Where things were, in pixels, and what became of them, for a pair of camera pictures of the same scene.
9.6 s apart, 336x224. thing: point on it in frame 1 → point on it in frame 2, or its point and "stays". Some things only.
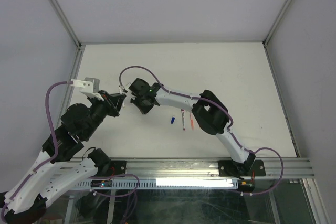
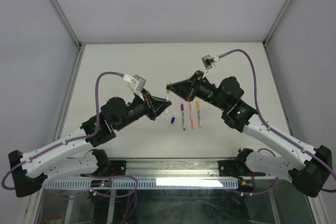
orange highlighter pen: (192, 121) stays
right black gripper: (144, 111) → (186, 89)
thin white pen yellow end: (121, 92) → (167, 92)
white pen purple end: (183, 119) stays
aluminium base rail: (297, 168) stays
